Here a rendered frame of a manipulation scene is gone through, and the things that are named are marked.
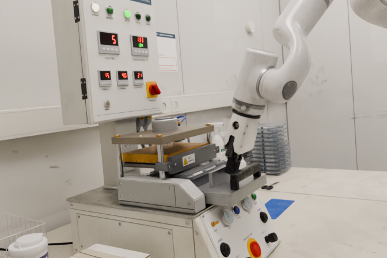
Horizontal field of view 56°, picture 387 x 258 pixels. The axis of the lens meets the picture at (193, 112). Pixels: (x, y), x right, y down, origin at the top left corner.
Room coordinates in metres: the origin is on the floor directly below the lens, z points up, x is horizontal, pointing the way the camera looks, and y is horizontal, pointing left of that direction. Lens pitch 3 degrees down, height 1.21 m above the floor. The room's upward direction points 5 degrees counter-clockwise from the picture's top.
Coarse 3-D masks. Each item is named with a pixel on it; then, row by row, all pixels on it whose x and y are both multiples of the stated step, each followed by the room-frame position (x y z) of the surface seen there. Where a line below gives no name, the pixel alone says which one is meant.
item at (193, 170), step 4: (200, 164) 1.07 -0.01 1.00; (204, 164) 1.07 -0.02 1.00; (208, 164) 1.06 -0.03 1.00; (212, 164) 1.06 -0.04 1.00; (216, 164) 1.05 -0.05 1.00; (188, 168) 1.03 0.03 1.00; (192, 168) 1.02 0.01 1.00; (196, 168) 1.02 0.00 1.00; (200, 168) 1.02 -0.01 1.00; (204, 168) 1.01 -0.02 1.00; (180, 172) 0.98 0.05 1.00; (184, 172) 0.98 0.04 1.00; (188, 172) 0.98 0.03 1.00; (192, 172) 0.97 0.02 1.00; (196, 172) 0.97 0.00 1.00
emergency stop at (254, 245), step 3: (252, 243) 0.95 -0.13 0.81; (255, 243) 0.95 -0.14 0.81; (252, 246) 0.94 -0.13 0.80; (255, 246) 0.94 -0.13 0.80; (258, 246) 0.95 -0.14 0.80; (252, 249) 0.93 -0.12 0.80; (255, 249) 0.94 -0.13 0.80; (258, 249) 0.95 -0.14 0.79; (252, 252) 0.93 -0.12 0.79; (255, 252) 0.93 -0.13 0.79; (258, 252) 0.94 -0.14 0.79; (255, 255) 0.93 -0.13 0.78; (258, 255) 0.93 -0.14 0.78
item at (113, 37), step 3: (102, 33) 1.07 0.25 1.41; (105, 33) 1.09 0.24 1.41; (102, 36) 1.07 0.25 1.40; (105, 36) 1.08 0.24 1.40; (108, 36) 1.09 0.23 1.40; (111, 36) 1.10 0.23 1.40; (114, 36) 1.11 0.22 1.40; (105, 39) 1.08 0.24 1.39; (108, 39) 1.09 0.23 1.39; (111, 39) 1.10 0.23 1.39; (114, 39) 1.11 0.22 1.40; (105, 42) 1.08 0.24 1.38; (108, 42) 1.09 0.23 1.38; (111, 42) 1.10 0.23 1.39; (114, 42) 1.11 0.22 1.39
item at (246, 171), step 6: (258, 162) 1.01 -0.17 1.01; (246, 168) 0.94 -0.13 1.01; (252, 168) 0.96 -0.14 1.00; (258, 168) 1.00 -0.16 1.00; (234, 174) 0.89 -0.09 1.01; (240, 174) 0.90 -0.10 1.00; (246, 174) 0.93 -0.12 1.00; (258, 174) 1.00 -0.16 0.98; (234, 180) 0.89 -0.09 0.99; (240, 180) 0.90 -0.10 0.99; (234, 186) 0.89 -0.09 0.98
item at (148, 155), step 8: (168, 144) 1.08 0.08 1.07; (176, 144) 1.15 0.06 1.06; (184, 144) 1.14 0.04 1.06; (192, 144) 1.12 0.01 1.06; (200, 144) 1.11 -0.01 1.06; (128, 152) 1.06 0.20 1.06; (136, 152) 1.05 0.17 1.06; (144, 152) 1.04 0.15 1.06; (152, 152) 1.02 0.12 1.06; (168, 152) 1.00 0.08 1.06; (176, 152) 0.99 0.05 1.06; (128, 160) 1.04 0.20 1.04; (136, 160) 1.02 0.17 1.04; (144, 160) 1.01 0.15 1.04; (152, 160) 0.99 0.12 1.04; (152, 168) 0.99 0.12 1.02
